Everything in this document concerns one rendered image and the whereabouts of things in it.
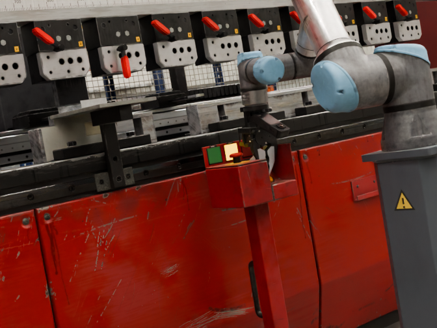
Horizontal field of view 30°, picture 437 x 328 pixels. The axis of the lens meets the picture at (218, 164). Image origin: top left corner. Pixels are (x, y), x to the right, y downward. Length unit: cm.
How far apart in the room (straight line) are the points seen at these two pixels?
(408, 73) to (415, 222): 33
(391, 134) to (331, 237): 101
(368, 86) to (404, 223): 32
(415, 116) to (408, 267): 33
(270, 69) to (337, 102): 48
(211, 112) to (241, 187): 47
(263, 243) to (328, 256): 50
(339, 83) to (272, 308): 85
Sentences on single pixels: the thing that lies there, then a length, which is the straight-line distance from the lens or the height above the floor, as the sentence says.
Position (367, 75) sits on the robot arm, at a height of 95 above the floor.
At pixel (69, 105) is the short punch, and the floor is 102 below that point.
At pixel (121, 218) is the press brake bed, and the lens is 226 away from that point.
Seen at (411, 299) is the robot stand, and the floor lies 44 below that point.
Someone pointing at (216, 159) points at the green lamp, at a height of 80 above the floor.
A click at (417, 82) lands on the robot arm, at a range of 185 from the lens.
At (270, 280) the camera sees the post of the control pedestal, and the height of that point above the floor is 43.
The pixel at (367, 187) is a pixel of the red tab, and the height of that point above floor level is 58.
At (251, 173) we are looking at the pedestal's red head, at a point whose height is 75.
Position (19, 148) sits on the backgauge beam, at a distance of 255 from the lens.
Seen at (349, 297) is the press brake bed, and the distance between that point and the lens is 291.
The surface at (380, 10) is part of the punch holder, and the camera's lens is 331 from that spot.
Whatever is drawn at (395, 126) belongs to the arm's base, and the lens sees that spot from 184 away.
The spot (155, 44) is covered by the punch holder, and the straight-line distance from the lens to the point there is 253.
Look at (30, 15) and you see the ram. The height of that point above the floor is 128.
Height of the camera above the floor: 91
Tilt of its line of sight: 3 degrees down
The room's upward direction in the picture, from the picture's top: 10 degrees counter-clockwise
